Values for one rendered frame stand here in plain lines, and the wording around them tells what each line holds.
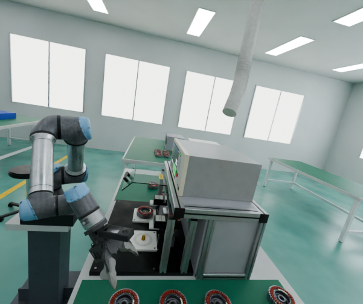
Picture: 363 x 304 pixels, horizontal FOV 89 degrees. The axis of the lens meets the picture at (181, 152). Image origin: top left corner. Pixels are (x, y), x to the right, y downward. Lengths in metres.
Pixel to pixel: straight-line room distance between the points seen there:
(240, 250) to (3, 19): 6.77
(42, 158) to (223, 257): 0.90
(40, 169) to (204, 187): 0.68
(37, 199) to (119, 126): 5.01
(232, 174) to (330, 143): 7.65
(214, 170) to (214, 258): 0.42
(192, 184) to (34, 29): 6.06
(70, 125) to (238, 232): 0.93
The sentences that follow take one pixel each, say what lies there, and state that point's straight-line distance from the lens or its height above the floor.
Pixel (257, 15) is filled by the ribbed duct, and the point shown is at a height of 2.63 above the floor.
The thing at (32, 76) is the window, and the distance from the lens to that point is 6.41.
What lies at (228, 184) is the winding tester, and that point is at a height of 1.20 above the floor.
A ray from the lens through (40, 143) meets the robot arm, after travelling 0.97.
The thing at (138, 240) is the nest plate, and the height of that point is 0.78.
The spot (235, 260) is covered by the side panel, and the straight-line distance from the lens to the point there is 1.08.
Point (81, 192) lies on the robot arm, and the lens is 0.73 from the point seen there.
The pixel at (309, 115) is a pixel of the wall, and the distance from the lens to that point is 7.66.
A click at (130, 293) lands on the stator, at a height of 0.78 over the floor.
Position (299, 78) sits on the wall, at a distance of 7.33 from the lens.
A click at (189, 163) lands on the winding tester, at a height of 1.28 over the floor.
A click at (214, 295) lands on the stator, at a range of 1.00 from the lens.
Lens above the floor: 1.51
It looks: 13 degrees down
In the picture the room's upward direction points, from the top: 10 degrees clockwise
